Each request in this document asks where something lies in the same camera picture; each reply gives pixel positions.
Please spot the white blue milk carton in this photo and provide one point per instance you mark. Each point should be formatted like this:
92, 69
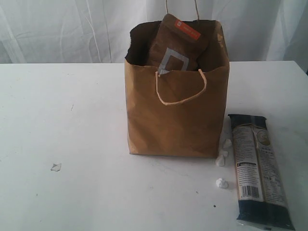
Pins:
162, 72

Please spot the long spaghetti packet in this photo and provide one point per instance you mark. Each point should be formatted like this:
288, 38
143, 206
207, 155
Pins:
261, 196

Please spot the white crumpled lump lower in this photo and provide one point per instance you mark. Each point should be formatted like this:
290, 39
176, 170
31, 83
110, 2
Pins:
220, 161

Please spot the brown paper bag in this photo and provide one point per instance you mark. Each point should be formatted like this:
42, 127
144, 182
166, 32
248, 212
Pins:
180, 113

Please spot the small torn paper scrap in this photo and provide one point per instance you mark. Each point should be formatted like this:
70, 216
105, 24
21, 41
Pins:
56, 167

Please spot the white crumpled lump far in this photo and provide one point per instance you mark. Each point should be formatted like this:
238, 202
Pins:
222, 183

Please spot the brown snack pouch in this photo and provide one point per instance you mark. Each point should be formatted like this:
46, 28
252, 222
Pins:
176, 46

